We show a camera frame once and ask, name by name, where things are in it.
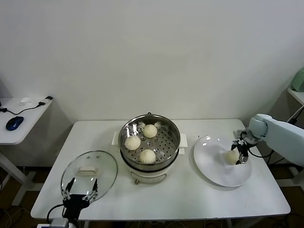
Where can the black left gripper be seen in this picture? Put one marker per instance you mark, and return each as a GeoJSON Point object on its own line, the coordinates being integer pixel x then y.
{"type": "Point", "coordinates": [74, 203]}

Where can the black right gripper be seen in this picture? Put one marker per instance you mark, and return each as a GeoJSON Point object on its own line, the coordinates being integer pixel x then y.
{"type": "Point", "coordinates": [244, 149]}

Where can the white steamed baozi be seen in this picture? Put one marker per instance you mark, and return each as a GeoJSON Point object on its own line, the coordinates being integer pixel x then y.
{"type": "Point", "coordinates": [132, 143]}
{"type": "Point", "coordinates": [149, 131]}
{"type": "Point", "coordinates": [230, 157]}
{"type": "Point", "coordinates": [147, 156]}

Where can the glass pot lid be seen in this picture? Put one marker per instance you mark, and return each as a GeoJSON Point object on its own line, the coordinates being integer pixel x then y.
{"type": "Point", "coordinates": [99, 171]}

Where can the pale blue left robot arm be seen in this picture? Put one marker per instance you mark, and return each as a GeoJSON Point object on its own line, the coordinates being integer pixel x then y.
{"type": "Point", "coordinates": [73, 224]}

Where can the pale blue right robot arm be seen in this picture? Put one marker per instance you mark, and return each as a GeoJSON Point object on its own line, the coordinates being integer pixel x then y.
{"type": "Point", "coordinates": [285, 135]}

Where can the stainless steel steamer basket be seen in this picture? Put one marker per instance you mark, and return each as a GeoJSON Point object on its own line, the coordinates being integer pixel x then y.
{"type": "Point", "coordinates": [166, 137]}

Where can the white round plate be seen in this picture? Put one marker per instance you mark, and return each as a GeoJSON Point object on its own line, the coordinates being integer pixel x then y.
{"type": "Point", "coordinates": [206, 156]}

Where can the white electric cooking pot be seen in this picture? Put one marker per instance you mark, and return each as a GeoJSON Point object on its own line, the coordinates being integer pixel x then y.
{"type": "Point", "coordinates": [147, 177]}

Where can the white side table with mouse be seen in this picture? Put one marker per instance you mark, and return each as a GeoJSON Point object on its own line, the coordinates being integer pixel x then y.
{"type": "Point", "coordinates": [31, 118]}

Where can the mint green appliance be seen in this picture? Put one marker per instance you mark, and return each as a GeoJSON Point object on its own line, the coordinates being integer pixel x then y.
{"type": "Point", "coordinates": [298, 82]}

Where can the blue computer mouse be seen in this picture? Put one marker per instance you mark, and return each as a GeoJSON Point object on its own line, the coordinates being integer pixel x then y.
{"type": "Point", "coordinates": [14, 123]}

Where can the small white crumpled object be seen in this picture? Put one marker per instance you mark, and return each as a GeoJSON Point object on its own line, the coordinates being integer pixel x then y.
{"type": "Point", "coordinates": [26, 101]}

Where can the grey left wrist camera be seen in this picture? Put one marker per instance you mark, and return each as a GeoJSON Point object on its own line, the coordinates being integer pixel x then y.
{"type": "Point", "coordinates": [58, 223]}

